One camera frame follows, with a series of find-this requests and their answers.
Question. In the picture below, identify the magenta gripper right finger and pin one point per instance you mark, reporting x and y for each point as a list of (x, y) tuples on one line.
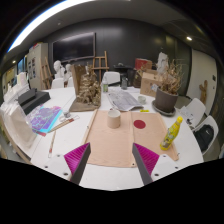
[(146, 161)]

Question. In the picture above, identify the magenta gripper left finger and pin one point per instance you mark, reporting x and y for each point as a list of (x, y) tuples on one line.
[(76, 161)]

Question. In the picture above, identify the wooden paintbrush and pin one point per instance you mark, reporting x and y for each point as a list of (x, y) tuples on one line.
[(51, 145)]

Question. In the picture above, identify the beige cloth mat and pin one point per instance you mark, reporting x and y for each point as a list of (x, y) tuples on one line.
[(113, 147)]

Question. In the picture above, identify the red round coaster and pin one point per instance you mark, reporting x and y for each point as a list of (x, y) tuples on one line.
[(140, 124)]

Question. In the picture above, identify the yellow plastic bottle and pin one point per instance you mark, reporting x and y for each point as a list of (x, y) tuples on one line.
[(171, 134)]

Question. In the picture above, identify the small white cup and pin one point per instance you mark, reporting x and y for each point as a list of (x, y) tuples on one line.
[(142, 99)]

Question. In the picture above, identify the dark pot with dried plant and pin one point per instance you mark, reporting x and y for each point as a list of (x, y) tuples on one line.
[(167, 92)]

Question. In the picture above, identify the grey newspaper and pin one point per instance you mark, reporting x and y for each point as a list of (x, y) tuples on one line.
[(123, 101)]

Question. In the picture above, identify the white chair with black bag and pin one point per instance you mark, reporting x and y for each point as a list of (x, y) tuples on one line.
[(205, 133)]

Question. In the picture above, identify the golden brown sculpture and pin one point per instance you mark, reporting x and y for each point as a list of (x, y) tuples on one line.
[(87, 89)]

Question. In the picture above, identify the black box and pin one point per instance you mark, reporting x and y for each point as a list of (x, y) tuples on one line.
[(31, 99)]

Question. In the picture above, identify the cardboard box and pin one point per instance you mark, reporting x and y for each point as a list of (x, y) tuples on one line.
[(150, 82)]

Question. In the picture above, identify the clear plastic bottle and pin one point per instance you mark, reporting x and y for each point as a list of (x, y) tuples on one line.
[(105, 84)]

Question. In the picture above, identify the dark glass jar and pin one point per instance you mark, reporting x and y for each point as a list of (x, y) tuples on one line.
[(124, 83)]

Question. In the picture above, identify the wooden easel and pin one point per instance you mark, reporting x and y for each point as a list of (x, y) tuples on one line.
[(100, 64)]

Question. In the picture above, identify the white plaster bust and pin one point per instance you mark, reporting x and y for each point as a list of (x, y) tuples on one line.
[(59, 69)]

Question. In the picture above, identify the black wall screen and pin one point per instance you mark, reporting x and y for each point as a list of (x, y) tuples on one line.
[(81, 46)]

